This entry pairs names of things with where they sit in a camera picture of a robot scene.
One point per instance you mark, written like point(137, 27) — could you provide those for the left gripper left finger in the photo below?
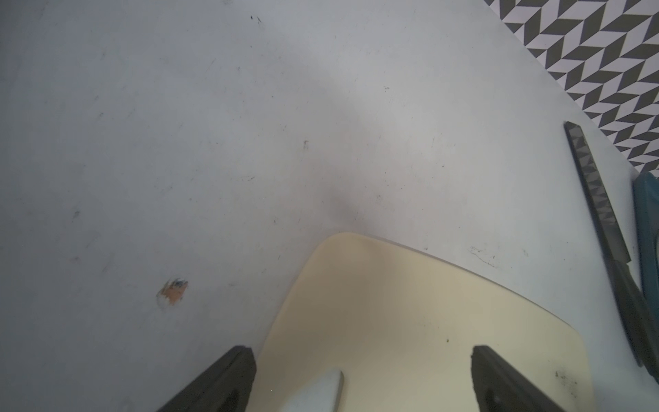
point(224, 386)

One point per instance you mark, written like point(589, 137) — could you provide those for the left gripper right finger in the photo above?
point(500, 387)

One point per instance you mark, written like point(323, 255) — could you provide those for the cream plastic cutting board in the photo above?
point(373, 326)

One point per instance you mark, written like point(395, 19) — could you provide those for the black kitchen knife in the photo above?
point(638, 322)

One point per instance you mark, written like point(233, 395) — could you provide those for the teal rectangular tray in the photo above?
point(645, 196)

